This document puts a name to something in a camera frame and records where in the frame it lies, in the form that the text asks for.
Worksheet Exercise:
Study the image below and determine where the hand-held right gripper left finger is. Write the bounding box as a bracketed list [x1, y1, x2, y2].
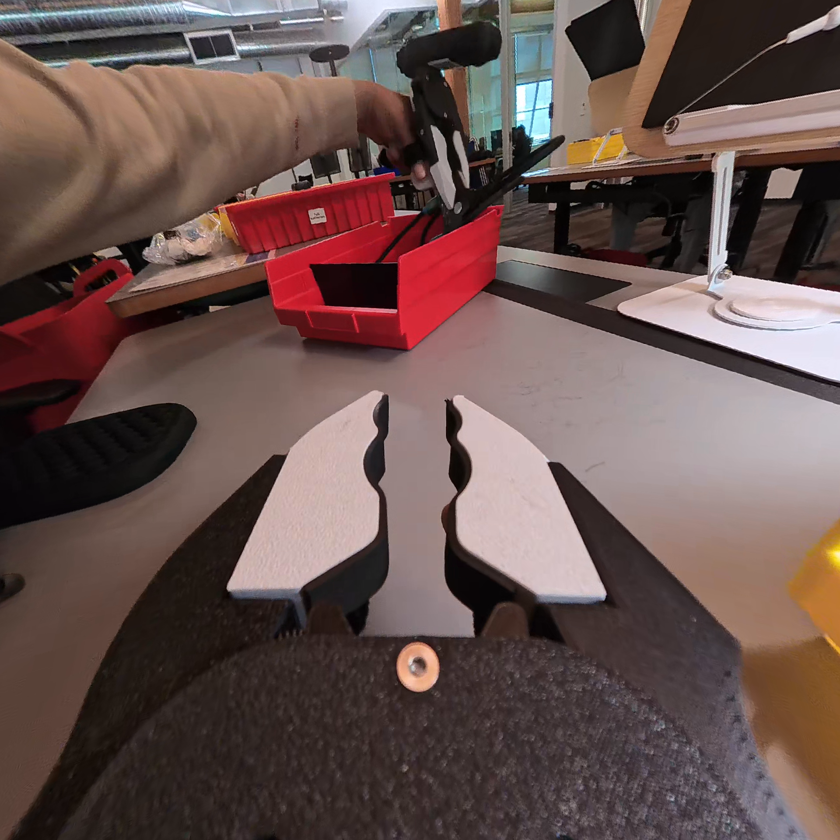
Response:
[227, 390, 389, 631]

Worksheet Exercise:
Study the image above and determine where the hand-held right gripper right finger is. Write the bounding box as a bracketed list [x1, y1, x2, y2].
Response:
[445, 395, 608, 631]

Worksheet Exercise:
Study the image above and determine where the red storage bin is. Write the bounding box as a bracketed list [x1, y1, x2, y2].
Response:
[266, 205, 505, 350]

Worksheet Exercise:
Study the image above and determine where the yellow storage bin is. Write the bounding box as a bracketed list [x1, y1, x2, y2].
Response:
[787, 521, 840, 651]

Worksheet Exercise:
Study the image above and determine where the person's left forearm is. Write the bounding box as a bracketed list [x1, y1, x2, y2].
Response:
[0, 38, 363, 288]

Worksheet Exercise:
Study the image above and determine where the person's left hand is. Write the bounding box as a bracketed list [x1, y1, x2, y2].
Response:
[354, 80, 429, 181]

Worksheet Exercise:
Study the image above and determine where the wooden pillar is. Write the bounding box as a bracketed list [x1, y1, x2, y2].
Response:
[438, 0, 471, 135]

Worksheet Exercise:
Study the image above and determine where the black floor lamp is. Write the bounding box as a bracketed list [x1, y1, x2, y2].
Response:
[308, 45, 350, 80]

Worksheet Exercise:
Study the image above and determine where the small yellow box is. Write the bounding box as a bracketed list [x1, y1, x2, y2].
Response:
[567, 134, 627, 165]

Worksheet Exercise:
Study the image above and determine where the red ribbed bin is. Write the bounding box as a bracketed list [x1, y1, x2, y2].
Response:
[217, 174, 396, 256]

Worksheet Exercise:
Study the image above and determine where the wooden top office desk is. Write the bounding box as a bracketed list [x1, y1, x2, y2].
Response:
[525, 147, 840, 271]

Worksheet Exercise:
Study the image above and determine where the large ceiling vent grille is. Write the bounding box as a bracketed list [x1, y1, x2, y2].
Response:
[184, 29, 241, 64]

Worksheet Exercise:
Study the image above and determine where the clear plastic bag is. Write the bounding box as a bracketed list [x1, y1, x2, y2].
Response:
[143, 218, 223, 265]

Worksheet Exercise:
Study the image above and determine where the white tablet stand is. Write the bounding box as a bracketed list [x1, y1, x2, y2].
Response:
[617, 12, 840, 385]

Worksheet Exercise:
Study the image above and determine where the red tub with handles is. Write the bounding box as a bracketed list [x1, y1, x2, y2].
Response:
[0, 258, 135, 434]

